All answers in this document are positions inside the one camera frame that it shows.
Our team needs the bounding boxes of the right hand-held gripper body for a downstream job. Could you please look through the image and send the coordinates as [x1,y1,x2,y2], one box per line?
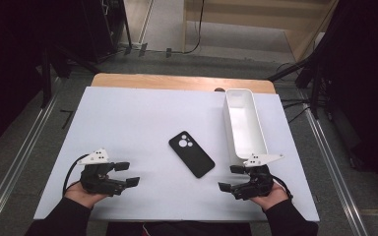
[230,152,284,201]

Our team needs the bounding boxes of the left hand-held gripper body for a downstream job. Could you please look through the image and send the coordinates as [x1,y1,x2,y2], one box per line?
[77,147,127,198]

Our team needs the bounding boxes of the white plastic bin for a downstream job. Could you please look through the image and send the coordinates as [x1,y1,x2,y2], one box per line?
[222,88,269,166]

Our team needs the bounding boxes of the person's right hand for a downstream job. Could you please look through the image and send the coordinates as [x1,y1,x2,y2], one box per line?
[250,181,289,211]

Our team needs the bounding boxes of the person's left hand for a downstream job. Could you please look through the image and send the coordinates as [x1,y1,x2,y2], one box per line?
[64,181,109,209]

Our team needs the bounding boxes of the white board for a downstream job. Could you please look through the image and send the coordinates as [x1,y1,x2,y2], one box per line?
[33,86,320,223]

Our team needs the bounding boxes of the wooden table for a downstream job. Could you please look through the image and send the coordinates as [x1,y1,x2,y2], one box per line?
[91,73,277,95]

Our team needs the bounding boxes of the black metal stand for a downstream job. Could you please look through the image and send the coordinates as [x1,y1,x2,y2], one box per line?
[39,40,101,110]
[266,29,331,120]

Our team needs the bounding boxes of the black cabinet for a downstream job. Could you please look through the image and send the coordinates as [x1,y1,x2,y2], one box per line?
[80,0,133,64]

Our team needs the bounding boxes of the dark curtain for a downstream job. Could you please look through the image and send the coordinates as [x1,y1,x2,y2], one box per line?
[321,0,378,198]
[0,0,52,156]

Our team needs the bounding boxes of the wooden shelf unit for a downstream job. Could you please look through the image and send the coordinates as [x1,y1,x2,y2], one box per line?
[181,0,339,62]

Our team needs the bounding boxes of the right hand-held gripper black cable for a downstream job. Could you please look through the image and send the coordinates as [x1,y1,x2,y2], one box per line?
[270,175,293,201]

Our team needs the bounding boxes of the hand-held gripper black cable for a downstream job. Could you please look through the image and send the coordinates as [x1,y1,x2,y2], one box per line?
[62,153,90,198]
[270,175,293,201]

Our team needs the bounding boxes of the left hand-held gripper black cable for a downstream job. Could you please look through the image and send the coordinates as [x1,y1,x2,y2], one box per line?
[62,153,90,198]

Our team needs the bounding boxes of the metal floor rail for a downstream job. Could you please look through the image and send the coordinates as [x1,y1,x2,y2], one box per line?
[298,89,371,236]
[0,77,62,236]

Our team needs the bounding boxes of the black floor cables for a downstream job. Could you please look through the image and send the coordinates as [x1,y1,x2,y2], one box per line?
[280,97,313,124]

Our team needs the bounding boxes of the black hanging cable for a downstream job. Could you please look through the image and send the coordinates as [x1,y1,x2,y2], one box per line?
[182,0,207,55]

